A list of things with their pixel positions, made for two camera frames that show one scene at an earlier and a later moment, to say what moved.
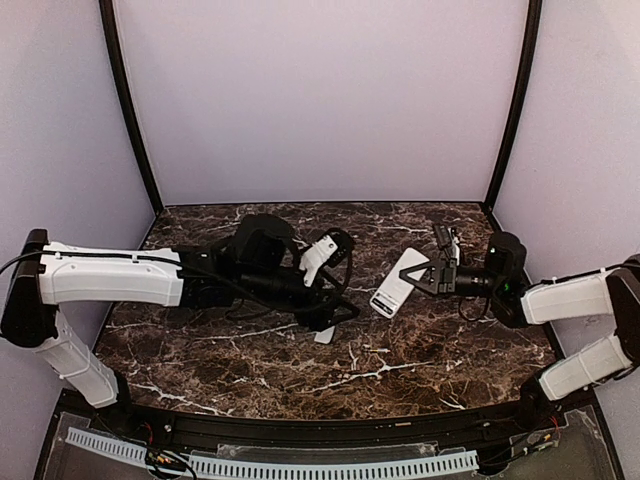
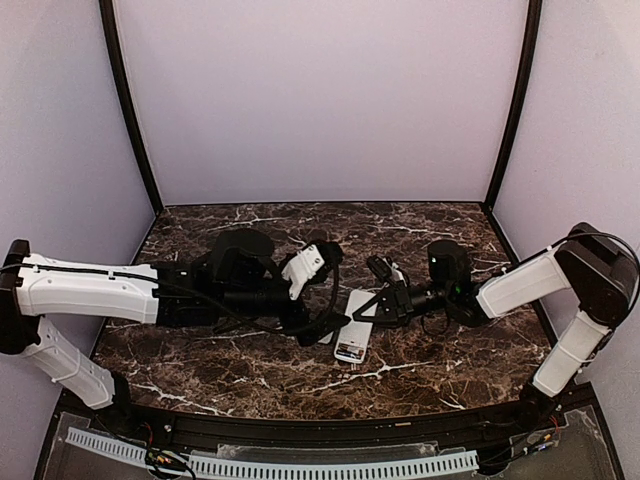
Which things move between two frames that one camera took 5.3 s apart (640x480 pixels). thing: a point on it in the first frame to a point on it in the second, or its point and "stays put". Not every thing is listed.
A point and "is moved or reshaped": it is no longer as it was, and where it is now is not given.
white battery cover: x=325 y=336 stays put
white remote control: x=394 y=289 is moved or reshaped
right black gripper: x=445 y=275 to x=398 y=300
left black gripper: x=314 y=298 to x=293 y=312
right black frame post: x=526 y=81 stays put
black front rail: x=500 y=427 stays put
